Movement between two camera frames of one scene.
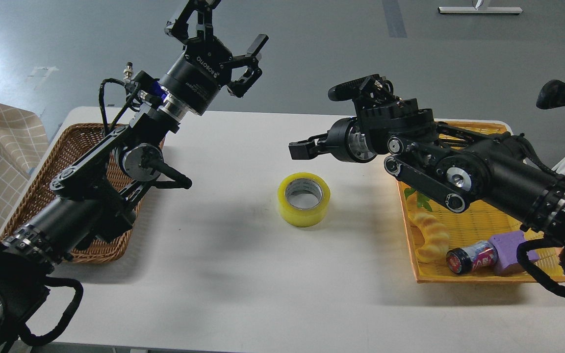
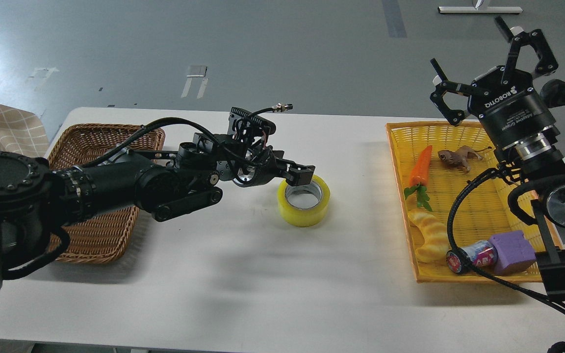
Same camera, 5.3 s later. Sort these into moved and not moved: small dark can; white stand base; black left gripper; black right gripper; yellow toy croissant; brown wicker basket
Moved: black left gripper; black right gripper
Not moved: small dark can; brown wicker basket; white stand base; yellow toy croissant
